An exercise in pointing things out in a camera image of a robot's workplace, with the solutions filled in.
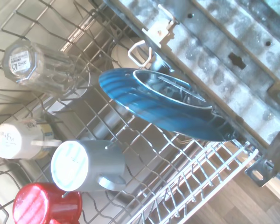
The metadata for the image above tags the red mug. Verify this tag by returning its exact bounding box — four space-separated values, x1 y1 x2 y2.
13 182 83 224

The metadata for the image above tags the built-in dishwasher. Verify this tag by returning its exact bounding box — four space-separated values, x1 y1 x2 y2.
102 0 280 187

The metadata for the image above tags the white mug with grey print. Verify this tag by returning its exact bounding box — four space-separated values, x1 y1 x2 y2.
0 119 63 161

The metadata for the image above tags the blue ribbed plate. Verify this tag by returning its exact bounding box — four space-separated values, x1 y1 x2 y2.
98 67 236 142

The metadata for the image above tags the clear faceted glass tumbler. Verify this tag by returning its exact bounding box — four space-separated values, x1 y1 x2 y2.
3 38 91 96

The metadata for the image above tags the grey wire dishwasher rack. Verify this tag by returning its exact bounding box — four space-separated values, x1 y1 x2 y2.
0 0 259 224

